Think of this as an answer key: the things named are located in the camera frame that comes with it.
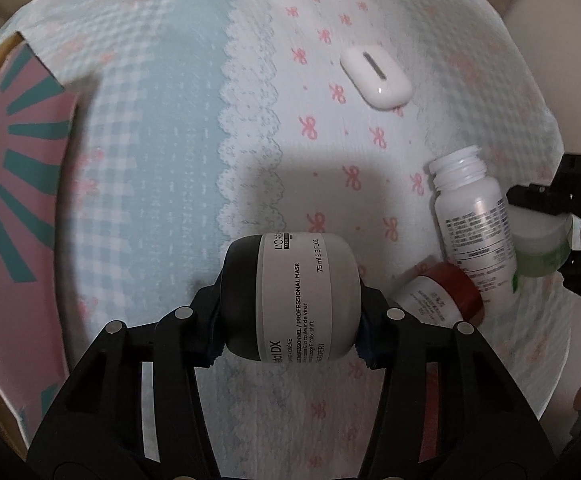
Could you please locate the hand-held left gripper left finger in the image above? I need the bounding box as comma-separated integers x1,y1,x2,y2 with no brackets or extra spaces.
26,284,232,480

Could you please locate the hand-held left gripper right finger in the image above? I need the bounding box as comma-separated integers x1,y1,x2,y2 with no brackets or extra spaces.
354,284,559,480

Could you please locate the white and green jar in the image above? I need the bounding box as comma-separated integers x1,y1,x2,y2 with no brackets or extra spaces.
511,206,577,295

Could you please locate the grey jar with black lid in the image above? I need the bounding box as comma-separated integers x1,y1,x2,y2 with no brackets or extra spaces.
220,231,362,362

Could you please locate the open white plastic bottle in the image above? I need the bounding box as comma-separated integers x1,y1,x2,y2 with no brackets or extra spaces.
429,145,521,314

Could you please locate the small jar with red lid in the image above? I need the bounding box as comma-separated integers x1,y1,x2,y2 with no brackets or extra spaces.
390,260,485,327

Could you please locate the bow print blanket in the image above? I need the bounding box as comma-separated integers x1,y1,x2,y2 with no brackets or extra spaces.
0,0,572,480

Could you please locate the white earbuds case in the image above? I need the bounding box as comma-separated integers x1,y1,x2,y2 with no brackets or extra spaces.
340,45,414,109

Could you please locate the pink box with teal rays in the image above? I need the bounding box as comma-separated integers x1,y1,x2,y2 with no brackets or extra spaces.
0,31,80,433

